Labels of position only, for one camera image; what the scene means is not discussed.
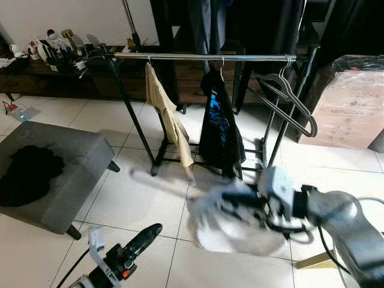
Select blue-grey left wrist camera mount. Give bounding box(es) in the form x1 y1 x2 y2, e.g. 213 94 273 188
87 227 121 288

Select white ribbed knit garment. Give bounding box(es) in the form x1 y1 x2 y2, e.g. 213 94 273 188
187 180 289 256

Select grey leaning pole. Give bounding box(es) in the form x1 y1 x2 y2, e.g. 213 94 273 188
123 0 143 50

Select grey fabric ottoman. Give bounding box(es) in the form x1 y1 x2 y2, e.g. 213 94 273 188
0 121 121 241

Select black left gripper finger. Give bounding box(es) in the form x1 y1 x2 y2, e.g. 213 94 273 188
128 227 163 260
123 223 160 253

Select beige hanging shirt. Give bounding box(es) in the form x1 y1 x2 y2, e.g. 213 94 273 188
145 63 196 181

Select gold coloured ornament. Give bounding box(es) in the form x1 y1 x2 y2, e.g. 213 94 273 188
61 29 76 49

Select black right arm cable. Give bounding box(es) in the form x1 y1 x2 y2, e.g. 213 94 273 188
264 197 384 288

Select black T-shirt blue print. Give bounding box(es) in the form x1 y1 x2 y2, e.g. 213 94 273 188
198 69 247 179

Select wrapped brown cardboard box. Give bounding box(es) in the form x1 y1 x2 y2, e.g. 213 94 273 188
300 55 384 151

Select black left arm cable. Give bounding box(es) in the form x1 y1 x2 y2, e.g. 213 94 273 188
57 264 91 288

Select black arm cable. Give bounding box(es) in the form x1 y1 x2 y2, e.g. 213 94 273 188
57 264 91 288
264 197 384 288

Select dark blue hanging garment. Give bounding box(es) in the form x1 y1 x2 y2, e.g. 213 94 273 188
188 0 227 73

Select black hanging garments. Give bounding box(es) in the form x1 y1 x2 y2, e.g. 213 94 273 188
231 0 313 58

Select black crumpled garment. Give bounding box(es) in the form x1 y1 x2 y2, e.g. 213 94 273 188
0 144 65 208

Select black clothes rack silver bar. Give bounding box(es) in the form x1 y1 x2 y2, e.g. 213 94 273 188
102 43 322 178

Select small clear device green light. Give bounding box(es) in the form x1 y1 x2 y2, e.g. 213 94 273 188
11 103 38 122

